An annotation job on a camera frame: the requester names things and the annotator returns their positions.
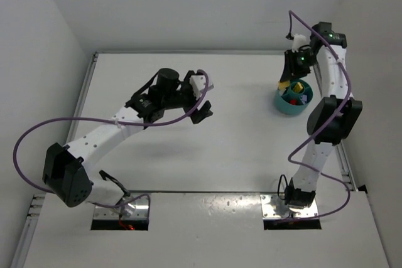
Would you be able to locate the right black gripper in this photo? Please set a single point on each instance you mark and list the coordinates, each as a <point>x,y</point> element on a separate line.
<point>291,71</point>

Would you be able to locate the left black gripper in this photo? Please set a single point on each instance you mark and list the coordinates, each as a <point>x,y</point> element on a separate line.
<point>191,101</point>

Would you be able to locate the yellow long lego plate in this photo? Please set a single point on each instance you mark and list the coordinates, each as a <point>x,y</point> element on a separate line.
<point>298,88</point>

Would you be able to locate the yellow lego slope brick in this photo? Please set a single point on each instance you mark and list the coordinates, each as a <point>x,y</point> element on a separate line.
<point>283,85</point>

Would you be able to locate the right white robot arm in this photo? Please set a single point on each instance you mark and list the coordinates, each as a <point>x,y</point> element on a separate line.
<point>332,120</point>

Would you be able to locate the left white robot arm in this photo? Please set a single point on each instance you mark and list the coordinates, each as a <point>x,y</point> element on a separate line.
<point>68,168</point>

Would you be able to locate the teal round divided container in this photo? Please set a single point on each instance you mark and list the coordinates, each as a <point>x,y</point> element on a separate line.
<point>282,99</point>

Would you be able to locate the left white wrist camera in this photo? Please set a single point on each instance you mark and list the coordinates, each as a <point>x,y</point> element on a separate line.
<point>199,85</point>

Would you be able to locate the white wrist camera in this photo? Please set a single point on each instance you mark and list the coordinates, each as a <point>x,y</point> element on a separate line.
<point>298,42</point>
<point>199,85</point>

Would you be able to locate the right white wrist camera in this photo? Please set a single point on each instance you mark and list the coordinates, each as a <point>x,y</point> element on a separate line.
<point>298,42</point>

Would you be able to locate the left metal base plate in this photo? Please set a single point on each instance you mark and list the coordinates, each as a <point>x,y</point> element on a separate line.
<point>137,210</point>

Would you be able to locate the metal base plate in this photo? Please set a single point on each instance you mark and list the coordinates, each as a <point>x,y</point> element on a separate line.
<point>274,208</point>
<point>137,210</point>

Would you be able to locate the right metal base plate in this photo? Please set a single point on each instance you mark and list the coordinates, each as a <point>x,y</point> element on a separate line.
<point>274,208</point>

